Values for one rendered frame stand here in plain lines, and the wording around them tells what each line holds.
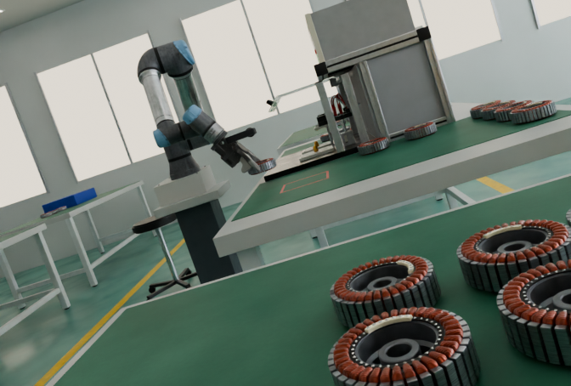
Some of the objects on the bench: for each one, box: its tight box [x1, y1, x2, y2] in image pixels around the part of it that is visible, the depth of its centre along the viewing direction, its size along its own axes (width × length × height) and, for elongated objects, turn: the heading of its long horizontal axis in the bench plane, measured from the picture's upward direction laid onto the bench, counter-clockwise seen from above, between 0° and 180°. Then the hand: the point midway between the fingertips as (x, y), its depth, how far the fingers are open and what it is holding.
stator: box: [404, 122, 437, 140], centre depth 177 cm, size 11×11×4 cm
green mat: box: [231, 110, 571, 222], centre depth 161 cm, size 94×61×1 cm, turn 155°
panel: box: [348, 64, 381, 139], centre depth 222 cm, size 1×66×30 cm, turn 65°
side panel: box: [358, 38, 455, 142], centre depth 188 cm, size 28×3×32 cm, turn 155°
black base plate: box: [263, 131, 376, 182], centre depth 227 cm, size 47×64×2 cm
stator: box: [357, 137, 390, 156], centre depth 179 cm, size 11×11×4 cm
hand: (262, 167), depth 190 cm, fingers closed on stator, 13 cm apart
